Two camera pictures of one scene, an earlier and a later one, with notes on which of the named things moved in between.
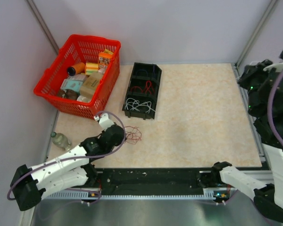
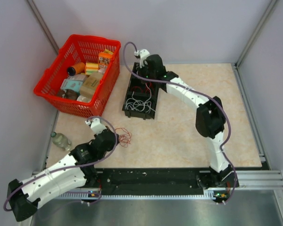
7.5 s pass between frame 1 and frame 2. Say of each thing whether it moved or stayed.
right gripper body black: moved
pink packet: stayed
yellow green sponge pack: stayed
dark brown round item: stayed
